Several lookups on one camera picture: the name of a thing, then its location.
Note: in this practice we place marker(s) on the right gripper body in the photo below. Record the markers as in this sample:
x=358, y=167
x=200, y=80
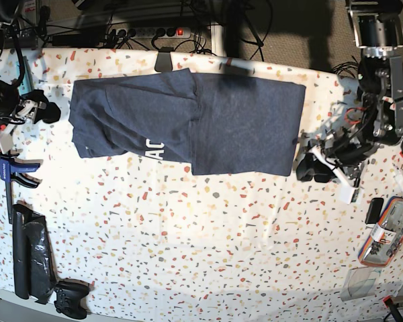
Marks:
x=18, y=114

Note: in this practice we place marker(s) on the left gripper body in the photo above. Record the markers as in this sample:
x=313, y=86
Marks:
x=349, y=157

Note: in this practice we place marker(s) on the blue T-shirt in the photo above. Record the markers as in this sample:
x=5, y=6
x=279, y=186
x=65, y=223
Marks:
x=218, y=123

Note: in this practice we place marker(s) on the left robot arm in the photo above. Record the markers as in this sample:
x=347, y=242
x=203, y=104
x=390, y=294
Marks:
x=378, y=33

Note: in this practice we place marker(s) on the light blue highlighter pen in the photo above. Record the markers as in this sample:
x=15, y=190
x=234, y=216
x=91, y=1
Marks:
x=26, y=85

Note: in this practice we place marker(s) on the blue black bar clamp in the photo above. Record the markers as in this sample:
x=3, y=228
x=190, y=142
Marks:
x=13, y=171

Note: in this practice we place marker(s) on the small black box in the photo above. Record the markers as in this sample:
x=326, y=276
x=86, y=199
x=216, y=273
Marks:
x=374, y=211

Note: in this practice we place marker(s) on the black power adapter brick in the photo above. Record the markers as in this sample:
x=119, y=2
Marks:
x=75, y=40

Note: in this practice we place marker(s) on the striped transparent pencil case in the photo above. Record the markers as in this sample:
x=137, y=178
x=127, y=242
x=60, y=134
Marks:
x=386, y=237

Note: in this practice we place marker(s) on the clear plastic packaging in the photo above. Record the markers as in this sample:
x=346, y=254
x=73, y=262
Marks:
x=360, y=283

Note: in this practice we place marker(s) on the white power strip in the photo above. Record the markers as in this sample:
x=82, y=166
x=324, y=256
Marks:
x=180, y=33

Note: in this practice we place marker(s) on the red black clamp bottom right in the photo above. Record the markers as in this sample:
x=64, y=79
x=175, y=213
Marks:
x=393, y=310

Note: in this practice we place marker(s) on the black garbage bag roll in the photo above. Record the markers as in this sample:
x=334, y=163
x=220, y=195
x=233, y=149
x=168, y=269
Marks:
x=33, y=269

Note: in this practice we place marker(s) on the black game controller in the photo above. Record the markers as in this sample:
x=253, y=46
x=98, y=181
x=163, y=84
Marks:
x=68, y=299

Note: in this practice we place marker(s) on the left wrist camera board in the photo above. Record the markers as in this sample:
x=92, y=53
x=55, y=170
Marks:
x=350, y=194

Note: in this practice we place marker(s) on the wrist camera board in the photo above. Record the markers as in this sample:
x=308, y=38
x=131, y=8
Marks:
x=350, y=194
x=6, y=142

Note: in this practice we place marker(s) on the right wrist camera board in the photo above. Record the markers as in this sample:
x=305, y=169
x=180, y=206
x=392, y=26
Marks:
x=6, y=142

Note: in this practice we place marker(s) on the black table clamp bracket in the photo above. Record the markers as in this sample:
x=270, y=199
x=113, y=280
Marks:
x=163, y=61

